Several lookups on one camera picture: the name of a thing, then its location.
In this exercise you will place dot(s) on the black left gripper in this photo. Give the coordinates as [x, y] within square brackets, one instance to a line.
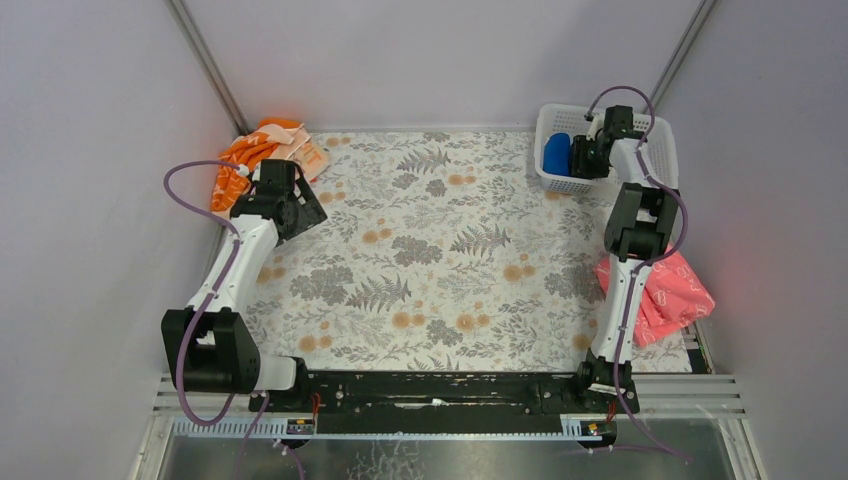
[308, 213]

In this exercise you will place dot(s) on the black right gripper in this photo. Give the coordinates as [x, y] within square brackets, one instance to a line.
[579, 157]

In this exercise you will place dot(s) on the blue towel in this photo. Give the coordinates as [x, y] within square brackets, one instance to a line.
[556, 158]

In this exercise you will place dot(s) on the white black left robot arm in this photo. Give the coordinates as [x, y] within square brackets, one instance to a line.
[208, 345]

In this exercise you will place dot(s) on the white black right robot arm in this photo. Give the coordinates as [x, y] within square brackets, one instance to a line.
[637, 234]

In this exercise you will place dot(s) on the white plastic basket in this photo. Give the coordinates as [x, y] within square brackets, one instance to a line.
[659, 151]

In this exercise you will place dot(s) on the orange white towel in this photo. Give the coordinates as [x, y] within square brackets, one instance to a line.
[276, 139]

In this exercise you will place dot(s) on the floral tablecloth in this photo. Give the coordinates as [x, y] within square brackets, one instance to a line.
[440, 251]

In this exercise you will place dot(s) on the pink patterned towel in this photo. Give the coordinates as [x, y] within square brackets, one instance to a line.
[667, 297]

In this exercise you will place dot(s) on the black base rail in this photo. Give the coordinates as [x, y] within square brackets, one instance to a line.
[448, 403]

